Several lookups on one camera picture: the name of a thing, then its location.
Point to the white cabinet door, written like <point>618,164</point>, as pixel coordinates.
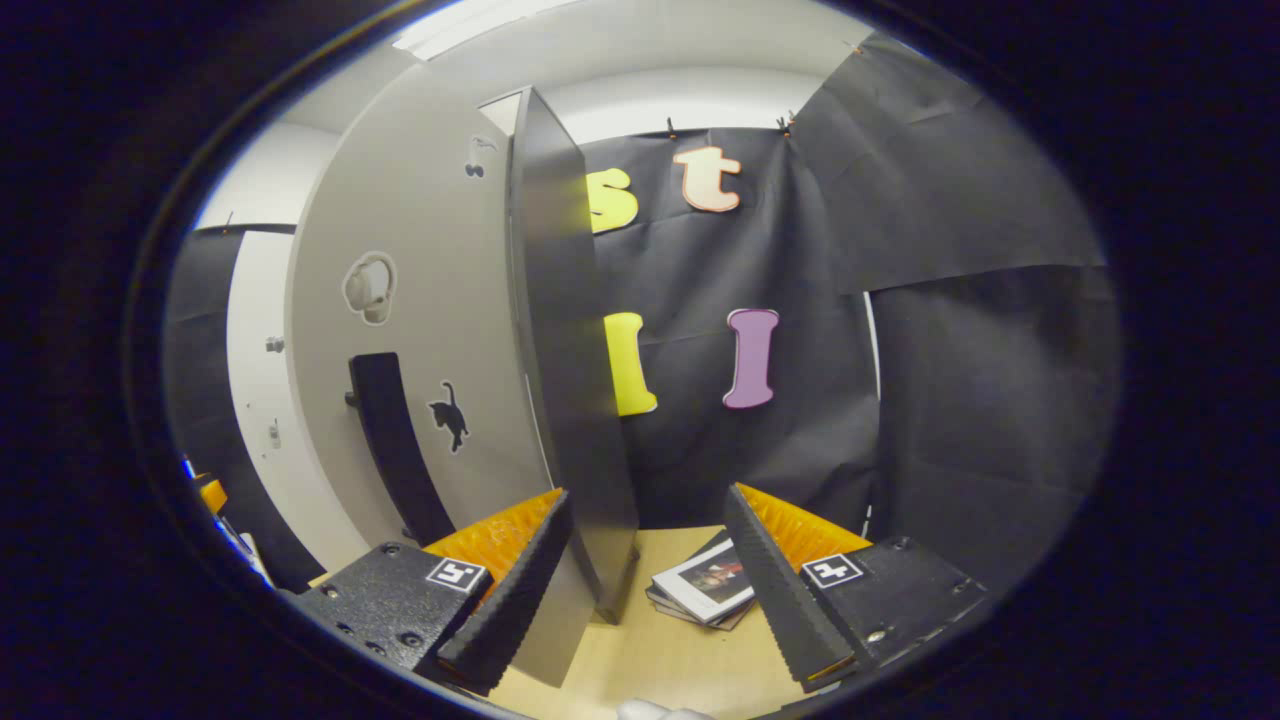
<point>450,250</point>
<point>250,300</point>

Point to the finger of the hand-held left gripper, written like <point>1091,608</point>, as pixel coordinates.
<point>213,496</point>

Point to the white cabinet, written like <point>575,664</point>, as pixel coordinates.
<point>560,350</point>

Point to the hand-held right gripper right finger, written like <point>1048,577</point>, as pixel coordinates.
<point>780,600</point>

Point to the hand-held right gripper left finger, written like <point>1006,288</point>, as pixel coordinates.
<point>515,610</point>

